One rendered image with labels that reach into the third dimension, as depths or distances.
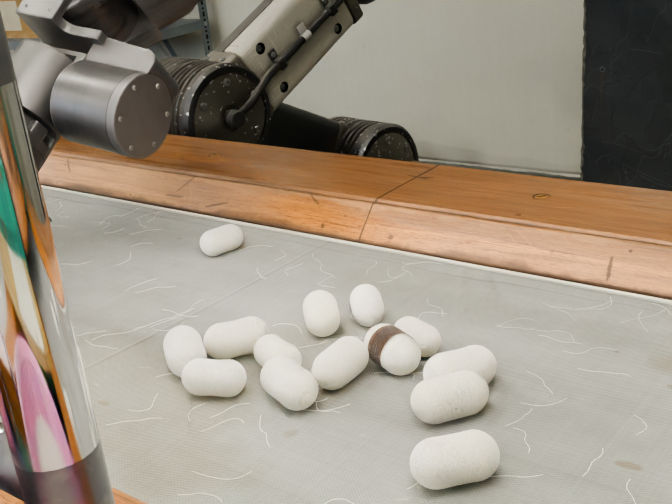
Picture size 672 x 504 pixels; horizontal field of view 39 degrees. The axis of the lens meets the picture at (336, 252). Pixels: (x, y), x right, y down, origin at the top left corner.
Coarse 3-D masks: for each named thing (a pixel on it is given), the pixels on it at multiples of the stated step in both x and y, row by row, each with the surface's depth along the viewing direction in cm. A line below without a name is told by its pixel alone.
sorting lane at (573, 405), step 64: (64, 192) 87; (64, 256) 71; (128, 256) 70; (192, 256) 68; (256, 256) 67; (320, 256) 66; (384, 256) 64; (128, 320) 59; (192, 320) 58; (384, 320) 55; (448, 320) 55; (512, 320) 54; (576, 320) 53; (640, 320) 52; (128, 384) 51; (256, 384) 50; (384, 384) 49; (512, 384) 47; (576, 384) 47; (640, 384) 46; (128, 448) 46; (192, 448) 45; (256, 448) 44; (320, 448) 44; (384, 448) 43; (512, 448) 42; (576, 448) 42; (640, 448) 41
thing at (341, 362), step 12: (348, 336) 50; (336, 348) 48; (348, 348) 48; (360, 348) 49; (324, 360) 48; (336, 360) 48; (348, 360) 48; (360, 360) 49; (312, 372) 48; (324, 372) 47; (336, 372) 47; (348, 372) 48; (360, 372) 49; (324, 384) 48; (336, 384) 48
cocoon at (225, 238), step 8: (232, 224) 68; (208, 232) 67; (216, 232) 67; (224, 232) 67; (232, 232) 68; (240, 232) 68; (200, 240) 67; (208, 240) 67; (216, 240) 67; (224, 240) 67; (232, 240) 67; (240, 240) 68; (208, 248) 67; (216, 248) 67; (224, 248) 67; (232, 248) 68
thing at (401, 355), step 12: (384, 324) 50; (396, 336) 49; (408, 336) 49; (384, 348) 49; (396, 348) 48; (408, 348) 48; (384, 360) 48; (396, 360) 48; (408, 360) 48; (396, 372) 48; (408, 372) 49
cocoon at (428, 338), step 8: (400, 320) 51; (408, 320) 51; (416, 320) 51; (400, 328) 51; (408, 328) 51; (416, 328) 50; (424, 328) 50; (432, 328) 50; (416, 336) 50; (424, 336) 50; (432, 336) 50; (440, 336) 50; (424, 344) 50; (432, 344) 50; (440, 344) 50; (424, 352) 50; (432, 352) 50
